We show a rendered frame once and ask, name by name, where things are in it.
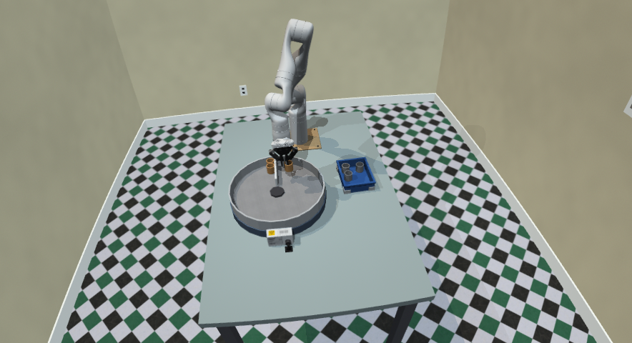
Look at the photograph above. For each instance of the grey round turntable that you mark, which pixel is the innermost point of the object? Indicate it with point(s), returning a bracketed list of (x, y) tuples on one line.
[(264, 209)]

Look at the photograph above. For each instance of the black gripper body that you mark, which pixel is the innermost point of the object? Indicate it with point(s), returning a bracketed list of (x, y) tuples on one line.
[(289, 148)]

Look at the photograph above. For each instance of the blue crate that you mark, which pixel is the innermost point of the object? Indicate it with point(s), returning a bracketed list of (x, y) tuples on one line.
[(363, 181)]

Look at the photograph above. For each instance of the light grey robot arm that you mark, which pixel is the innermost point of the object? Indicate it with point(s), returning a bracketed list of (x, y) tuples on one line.
[(276, 104)]

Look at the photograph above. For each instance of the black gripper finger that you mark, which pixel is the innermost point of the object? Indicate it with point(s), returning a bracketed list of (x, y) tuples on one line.
[(276, 157), (292, 154)]

